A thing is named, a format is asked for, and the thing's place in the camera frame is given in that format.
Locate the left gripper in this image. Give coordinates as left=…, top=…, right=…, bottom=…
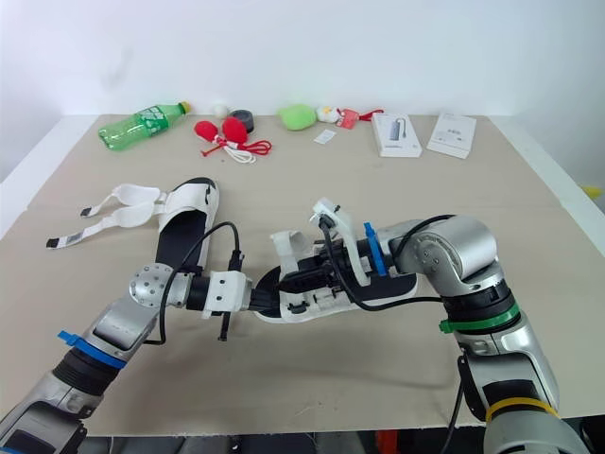
left=245, top=288, right=270, bottom=315

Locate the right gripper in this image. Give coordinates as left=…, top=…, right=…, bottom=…
left=296, top=243, right=369, bottom=298

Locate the white sandal with black insole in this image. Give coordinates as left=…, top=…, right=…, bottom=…
left=253, top=229, right=418, bottom=325
left=45, top=176, right=223, bottom=276

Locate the robot body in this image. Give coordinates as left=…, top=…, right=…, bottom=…
left=78, top=428, right=489, bottom=454

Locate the white box with grey picture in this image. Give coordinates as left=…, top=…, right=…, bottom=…
left=370, top=111, right=424, bottom=159

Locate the green plush toy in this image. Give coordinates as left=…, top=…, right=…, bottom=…
left=275, top=103, right=319, bottom=131

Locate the black roll of tape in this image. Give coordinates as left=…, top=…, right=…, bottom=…
left=228, top=108, right=257, bottom=135

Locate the white flat printed box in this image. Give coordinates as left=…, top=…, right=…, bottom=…
left=425, top=111, right=478, bottom=161

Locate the green plastic drink bottle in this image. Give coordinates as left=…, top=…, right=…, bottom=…
left=97, top=99, right=192, bottom=152

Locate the yellow object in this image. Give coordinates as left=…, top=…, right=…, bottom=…
left=580, top=184, right=605, bottom=210

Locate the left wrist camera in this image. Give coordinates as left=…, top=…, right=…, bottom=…
left=201, top=270, right=254, bottom=320

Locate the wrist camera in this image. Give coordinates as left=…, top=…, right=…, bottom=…
left=201, top=270, right=254, bottom=320
left=309, top=197, right=375, bottom=288

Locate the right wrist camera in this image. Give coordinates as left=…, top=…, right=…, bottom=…
left=309, top=197, right=375, bottom=288

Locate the black cable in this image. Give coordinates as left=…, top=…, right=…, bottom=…
left=317, top=213, right=472, bottom=454
left=141, top=220, right=248, bottom=348

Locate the red charm with string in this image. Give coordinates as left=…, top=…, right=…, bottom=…
left=337, top=107, right=385, bottom=131

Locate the red pompom toy with cord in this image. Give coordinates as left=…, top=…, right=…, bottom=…
left=193, top=116, right=274, bottom=166

